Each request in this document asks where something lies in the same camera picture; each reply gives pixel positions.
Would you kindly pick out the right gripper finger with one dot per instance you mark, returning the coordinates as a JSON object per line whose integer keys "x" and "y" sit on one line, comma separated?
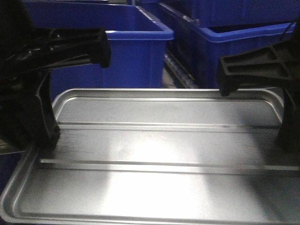
{"x": 289, "y": 133}

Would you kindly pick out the small silver tray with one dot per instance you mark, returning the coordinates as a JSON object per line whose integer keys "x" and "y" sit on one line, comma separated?
{"x": 159, "y": 157}

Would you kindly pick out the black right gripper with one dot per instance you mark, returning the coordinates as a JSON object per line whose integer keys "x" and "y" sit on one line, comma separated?
{"x": 276, "y": 65}

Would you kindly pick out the blue box right rear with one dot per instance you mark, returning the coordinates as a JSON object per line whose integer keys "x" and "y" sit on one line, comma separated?
{"x": 205, "y": 30}

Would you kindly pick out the blue target box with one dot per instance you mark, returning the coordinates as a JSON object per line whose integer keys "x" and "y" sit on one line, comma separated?
{"x": 137, "y": 40}

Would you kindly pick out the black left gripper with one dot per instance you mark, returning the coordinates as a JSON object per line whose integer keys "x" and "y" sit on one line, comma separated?
{"x": 26, "y": 112}

